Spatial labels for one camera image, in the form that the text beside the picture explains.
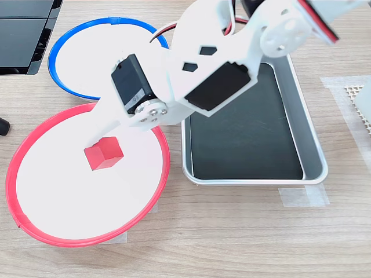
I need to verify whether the steel tray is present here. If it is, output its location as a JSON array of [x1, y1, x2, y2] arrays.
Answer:
[[180, 53, 329, 186]]

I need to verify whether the blue-rimmed white plate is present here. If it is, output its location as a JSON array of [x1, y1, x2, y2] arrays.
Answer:
[[48, 16, 170, 101]]

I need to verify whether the pale perforated base plate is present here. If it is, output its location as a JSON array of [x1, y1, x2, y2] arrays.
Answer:
[[343, 83, 371, 136]]

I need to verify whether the red-rimmed white plate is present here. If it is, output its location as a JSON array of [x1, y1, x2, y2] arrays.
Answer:
[[5, 101, 171, 248]]

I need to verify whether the red black servo cable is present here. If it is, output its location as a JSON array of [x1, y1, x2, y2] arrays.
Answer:
[[148, 16, 249, 44], [297, 0, 340, 45]]

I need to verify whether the black tray mat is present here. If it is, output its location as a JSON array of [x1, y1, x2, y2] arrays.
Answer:
[[188, 63, 304, 180]]

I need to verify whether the red cube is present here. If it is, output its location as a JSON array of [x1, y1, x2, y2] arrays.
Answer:
[[83, 136, 125, 172]]

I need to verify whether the black flat device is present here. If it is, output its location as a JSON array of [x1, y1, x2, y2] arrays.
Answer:
[[0, 0, 64, 76]]

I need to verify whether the small black rounded object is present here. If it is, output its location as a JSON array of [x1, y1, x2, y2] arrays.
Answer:
[[0, 117, 11, 137]]

